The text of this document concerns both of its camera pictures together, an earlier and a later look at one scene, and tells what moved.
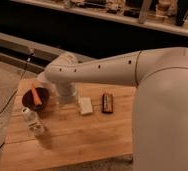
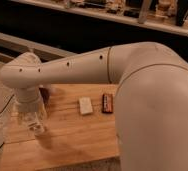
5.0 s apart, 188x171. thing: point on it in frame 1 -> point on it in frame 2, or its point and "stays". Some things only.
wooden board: x=96 y=125 stays
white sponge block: x=85 y=105 stays
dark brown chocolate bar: x=107 y=103 stays
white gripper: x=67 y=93 -> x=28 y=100
